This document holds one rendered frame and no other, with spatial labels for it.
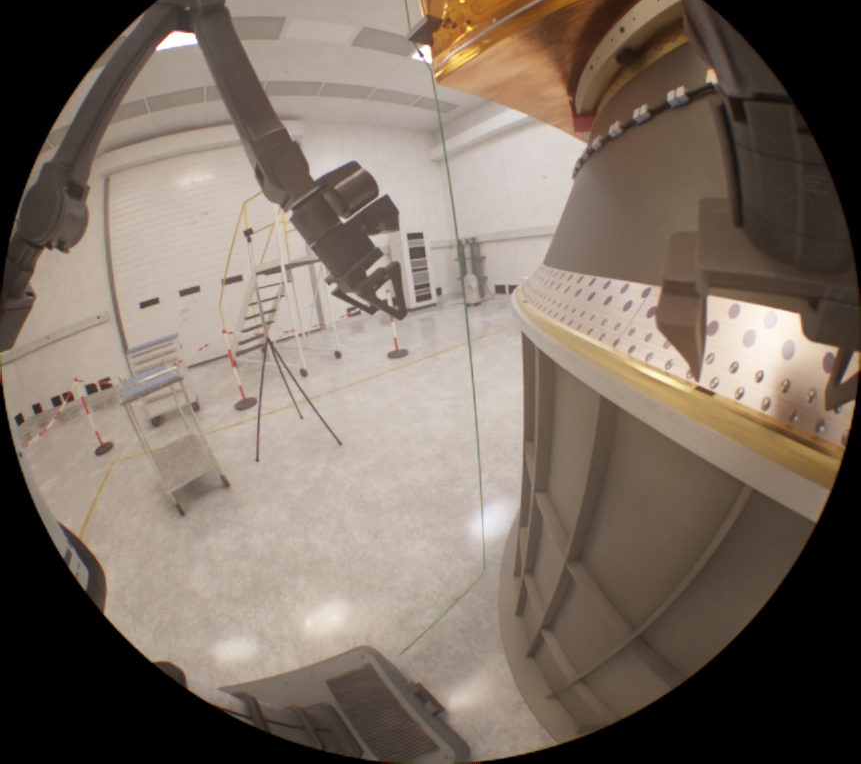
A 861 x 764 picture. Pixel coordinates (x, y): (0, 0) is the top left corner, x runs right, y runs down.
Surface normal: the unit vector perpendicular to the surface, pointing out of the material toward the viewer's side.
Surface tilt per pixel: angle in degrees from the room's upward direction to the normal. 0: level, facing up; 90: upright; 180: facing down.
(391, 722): 0
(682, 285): 120
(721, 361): 43
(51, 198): 90
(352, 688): 0
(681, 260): 30
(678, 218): 62
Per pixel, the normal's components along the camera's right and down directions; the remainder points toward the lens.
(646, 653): -0.13, -0.96
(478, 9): -0.59, 0.77
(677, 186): -0.93, -0.31
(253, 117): 0.50, 0.10
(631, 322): -0.76, -0.59
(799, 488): -0.94, 0.20
